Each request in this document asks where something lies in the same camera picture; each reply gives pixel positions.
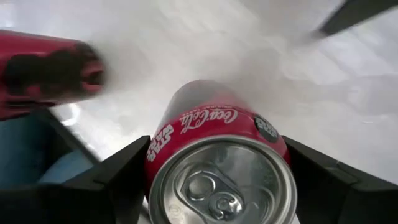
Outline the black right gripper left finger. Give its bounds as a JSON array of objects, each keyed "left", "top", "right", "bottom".
[{"left": 0, "top": 135, "right": 152, "bottom": 224}]

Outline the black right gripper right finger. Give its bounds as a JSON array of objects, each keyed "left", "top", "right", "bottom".
[{"left": 281, "top": 136, "right": 398, "bottom": 224}]

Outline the red Coca-Cola can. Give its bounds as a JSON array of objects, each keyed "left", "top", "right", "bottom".
[{"left": 0, "top": 29, "right": 106, "bottom": 121}]

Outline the red soda can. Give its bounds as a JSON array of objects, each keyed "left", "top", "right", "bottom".
[{"left": 143, "top": 79, "right": 299, "bottom": 224}]

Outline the person's leg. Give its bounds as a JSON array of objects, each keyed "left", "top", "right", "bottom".
[{"left": 0, "top": 114, "right": 94, "bottom": 187}]

